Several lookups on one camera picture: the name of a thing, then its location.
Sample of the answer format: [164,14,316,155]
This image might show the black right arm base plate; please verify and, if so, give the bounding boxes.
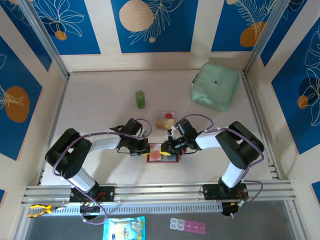
[202,182,249,201]

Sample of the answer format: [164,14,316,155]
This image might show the pale green zip pouch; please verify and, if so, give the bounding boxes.
[191,62,241,113]

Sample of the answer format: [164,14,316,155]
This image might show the pink pill box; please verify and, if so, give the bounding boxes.
[183,219,207,235]

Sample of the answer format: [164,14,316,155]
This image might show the aluminium frame post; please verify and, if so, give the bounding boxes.
[18,0,70,80]
[243,0,288,76]

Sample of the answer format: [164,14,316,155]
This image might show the blue snack packet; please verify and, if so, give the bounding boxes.
[102,216,146,240]

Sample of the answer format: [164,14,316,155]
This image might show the yellow black pliers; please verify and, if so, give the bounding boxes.
[27,203,66,219]

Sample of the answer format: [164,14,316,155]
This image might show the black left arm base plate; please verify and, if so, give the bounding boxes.
[69,185,116,204]

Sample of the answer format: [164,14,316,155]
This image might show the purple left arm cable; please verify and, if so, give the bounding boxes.
[51,118,153,226]

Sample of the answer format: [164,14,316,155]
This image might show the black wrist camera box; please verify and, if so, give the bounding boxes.
[124,118,144,138]
[176,118,198,138]

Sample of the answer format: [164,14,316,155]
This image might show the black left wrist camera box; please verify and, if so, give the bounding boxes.
[124,118,144,138]

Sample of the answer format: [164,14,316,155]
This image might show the grey slotted cable duct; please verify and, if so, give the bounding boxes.
[41,202,225,217]

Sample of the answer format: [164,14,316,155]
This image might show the green cylindrical bottle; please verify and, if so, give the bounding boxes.
[134,89,147,110]

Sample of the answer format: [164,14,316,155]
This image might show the red card holder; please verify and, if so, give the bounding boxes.
[146,142,186,164]

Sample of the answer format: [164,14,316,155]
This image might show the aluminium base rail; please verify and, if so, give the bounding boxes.
[21,179,298,207]

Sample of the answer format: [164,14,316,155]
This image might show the white pill box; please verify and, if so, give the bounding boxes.
[169,217,185,230]

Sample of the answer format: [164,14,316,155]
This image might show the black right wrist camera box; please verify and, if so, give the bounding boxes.
[176,118,198,138]

